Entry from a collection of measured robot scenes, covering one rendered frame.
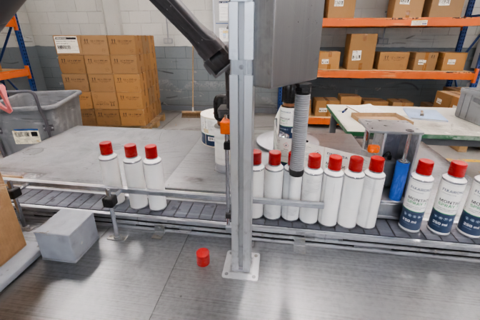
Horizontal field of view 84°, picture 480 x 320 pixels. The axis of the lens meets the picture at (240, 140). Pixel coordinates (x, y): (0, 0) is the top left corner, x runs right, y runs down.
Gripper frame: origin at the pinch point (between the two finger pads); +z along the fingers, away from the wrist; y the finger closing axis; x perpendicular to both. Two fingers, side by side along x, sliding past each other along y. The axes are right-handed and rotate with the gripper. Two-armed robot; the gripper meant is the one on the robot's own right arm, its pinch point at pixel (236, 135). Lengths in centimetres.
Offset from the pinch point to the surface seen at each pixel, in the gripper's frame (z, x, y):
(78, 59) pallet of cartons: -1, -272, 251
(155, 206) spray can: 18.1, 13.9, 23.2
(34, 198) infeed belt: 19, 12, 66
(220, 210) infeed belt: 20.3, 10.9, 4.1
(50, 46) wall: -15, -425, 418
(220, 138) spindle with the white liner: 6.3, -12.6, 7.8
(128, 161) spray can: 3.6, 13.5, 29.1
